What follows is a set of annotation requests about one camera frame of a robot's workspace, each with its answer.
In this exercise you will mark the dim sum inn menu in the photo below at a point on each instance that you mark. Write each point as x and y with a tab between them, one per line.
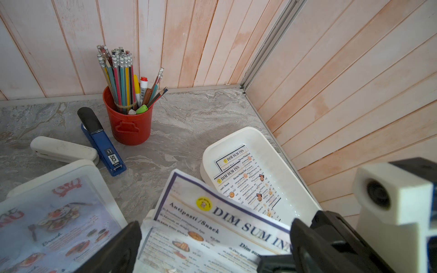
248	185
226	161
198	230

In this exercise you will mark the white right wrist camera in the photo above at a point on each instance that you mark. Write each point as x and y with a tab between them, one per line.
398	216

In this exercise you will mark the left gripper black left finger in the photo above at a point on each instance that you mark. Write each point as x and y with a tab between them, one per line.
118	255

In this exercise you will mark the white plastic tray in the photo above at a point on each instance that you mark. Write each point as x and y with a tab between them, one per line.
296	200

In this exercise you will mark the white menu holder front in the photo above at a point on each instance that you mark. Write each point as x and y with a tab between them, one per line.
148	223

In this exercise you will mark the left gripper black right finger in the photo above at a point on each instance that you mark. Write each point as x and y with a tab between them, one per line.
313	254

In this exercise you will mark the white stapler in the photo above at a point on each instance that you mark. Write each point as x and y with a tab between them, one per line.
63	151

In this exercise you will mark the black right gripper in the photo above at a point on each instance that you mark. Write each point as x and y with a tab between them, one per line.
341	236

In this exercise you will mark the white menu holder middle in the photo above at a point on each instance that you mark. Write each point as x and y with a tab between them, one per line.
56	222

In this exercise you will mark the white menu holder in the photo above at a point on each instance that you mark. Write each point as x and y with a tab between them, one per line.
148	223
56	222

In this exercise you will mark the red metal bucket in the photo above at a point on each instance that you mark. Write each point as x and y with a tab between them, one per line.
130	130

